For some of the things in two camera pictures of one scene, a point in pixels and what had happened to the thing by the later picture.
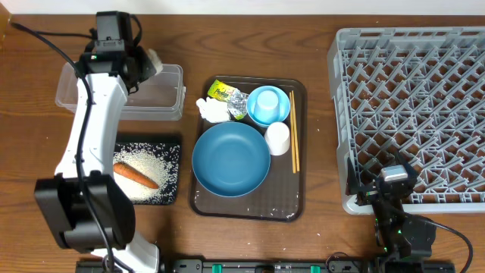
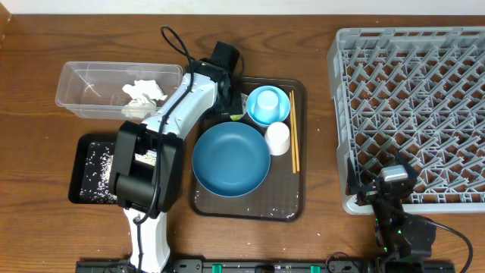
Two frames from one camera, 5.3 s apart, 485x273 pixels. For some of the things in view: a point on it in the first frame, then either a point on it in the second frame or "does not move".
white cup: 277,137 does not move
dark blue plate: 231,159 does not move
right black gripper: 352,183 does not move
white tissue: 156,62 to 145,89
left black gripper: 149,70 to 239,110
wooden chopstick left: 292,129 does not move
